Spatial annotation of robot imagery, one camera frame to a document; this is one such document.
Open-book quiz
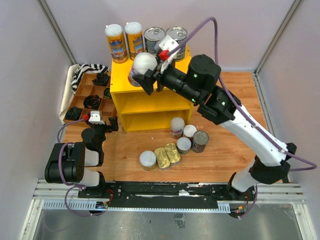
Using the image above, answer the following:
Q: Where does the red white can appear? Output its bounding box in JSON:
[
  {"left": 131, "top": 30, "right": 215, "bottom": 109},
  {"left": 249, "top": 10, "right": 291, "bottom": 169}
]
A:
[
  {"left": 128, "top": 52, "right": 158, "bottom": 87},
  {"left": 170, "top": 117, "right": 185, "bottom": 139}
]

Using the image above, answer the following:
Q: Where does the gold rectangular tin left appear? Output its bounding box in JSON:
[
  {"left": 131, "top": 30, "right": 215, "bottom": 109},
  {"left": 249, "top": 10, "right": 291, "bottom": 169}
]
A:
[{"left": 154, "top": 147, "right": 171, "bottom": 170}]

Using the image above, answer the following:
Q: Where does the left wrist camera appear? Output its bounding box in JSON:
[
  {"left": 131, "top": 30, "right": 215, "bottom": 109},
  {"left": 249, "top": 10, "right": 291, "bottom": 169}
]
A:
[{"left": 83, "top": 110, "right": 106, "bottom": 125}]

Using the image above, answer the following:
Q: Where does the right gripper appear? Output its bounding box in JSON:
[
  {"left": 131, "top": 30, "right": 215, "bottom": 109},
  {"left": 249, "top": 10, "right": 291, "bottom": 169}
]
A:
[{"left": 133, "top": 56, "right": 201, "bottom": 104}]

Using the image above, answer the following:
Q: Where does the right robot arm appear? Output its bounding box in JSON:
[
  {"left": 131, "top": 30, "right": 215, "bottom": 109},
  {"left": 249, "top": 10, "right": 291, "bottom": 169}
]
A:
[{"left": 132, "top": 54, "right": 297, "bottom": 200}]

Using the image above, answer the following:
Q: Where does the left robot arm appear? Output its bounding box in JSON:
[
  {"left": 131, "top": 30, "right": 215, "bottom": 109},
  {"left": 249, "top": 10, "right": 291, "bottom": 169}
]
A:
[{"left": 44, "top": 111, "right": 119, "bottom": 198}]

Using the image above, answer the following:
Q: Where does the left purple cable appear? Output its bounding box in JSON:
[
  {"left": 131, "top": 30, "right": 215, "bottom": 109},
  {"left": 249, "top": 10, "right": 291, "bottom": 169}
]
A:
[{"left": 56, "top": 118, "right": 108, "bottom": 217}]

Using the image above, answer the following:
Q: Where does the purple cable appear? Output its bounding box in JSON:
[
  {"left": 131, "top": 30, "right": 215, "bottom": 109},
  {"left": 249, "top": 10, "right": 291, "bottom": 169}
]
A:
[
  {"left": 168, "top": 16, "right": 318, "bottom": 221},
  {"left": 56, "top": 118, "right": 108, "bottom": 217}
]

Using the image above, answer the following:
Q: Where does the rolled black belt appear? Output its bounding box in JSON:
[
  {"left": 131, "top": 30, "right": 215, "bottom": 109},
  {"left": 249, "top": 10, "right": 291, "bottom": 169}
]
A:
[
  {"left": 83, "top": 95, "right": 102, "bottom": 110},
  {"left": 92, "top": 72, "right": 110, "bottom": 87}
]

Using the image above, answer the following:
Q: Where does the rolled black belt top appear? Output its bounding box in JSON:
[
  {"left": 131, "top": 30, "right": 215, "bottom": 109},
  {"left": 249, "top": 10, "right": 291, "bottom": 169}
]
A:
[{"left": 92, "top": 72, "right": 110, "bottom": 87}]

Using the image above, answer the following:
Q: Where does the rolled black belt middle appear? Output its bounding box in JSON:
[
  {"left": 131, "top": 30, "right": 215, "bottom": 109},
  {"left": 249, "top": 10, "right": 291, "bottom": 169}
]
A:
[{"left": 83, "top": 95, "right": 102, "bottom": 110}]

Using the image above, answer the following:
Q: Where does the striped cloth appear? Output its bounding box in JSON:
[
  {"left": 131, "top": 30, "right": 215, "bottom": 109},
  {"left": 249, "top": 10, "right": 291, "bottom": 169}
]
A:
[{"left": 71, "top": 63, "right": 110, "bottom": 94}]

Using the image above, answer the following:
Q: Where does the gold rectangular tin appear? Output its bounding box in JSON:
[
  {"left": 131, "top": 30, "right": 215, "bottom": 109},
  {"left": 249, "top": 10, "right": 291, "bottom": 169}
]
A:
[
  {"left": 154, "top": 147, "right": 171, "bottom": 170},
  {"left": 164, "top": 143, "right": 181, "bottom": 165}
]

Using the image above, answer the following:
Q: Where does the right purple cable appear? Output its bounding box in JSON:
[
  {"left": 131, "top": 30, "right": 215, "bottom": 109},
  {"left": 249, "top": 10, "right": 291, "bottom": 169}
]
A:
[{"left": 168, "top": 16, "right": 318, "bottom": 221}]

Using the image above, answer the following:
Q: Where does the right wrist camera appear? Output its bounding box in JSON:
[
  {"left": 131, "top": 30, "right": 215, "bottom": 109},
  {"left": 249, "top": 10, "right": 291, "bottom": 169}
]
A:
[{"left": 155, "top": 35, "right": 181, "bottom": 74}]

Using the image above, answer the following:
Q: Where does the rolled dark belt bottom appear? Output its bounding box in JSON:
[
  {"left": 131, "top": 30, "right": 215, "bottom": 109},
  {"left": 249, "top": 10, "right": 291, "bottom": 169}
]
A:
[{"left": 65, "top": 106, "right": 83, "bottom": 121}]

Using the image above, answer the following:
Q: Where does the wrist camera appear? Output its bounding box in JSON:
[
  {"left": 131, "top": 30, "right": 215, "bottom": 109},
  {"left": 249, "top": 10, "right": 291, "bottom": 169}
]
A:
[
  {"left": 155, "top": 35, "right": 181, "bottom": 74},
  {"left": 83, "top": 110, "right": 106, "bottom": 125}
]

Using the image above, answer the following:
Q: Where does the blue yellow can white lid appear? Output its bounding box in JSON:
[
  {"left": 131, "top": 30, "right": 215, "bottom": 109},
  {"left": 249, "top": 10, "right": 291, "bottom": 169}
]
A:
[{"left": 124, "top": 22, "right": 145, "bottom": 60}]

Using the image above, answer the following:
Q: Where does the gold rectangular tin right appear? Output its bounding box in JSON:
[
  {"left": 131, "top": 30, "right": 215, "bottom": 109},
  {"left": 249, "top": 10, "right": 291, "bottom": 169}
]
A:
[{"left": 164, "top": 143, "right": 181, "bottom": 165}]

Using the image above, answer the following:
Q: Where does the rolled green belt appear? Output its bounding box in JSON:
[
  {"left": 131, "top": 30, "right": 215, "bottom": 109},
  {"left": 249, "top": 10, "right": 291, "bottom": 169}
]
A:
[{"left": 103, "top": 87, "right": 112, "bottom": 99}]

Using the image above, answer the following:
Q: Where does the yellow shelf cabinet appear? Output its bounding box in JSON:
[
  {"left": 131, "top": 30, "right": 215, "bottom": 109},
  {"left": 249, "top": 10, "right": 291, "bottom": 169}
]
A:
[{"left": 110, "top": 59, "right": 194, "bottom": 132}]

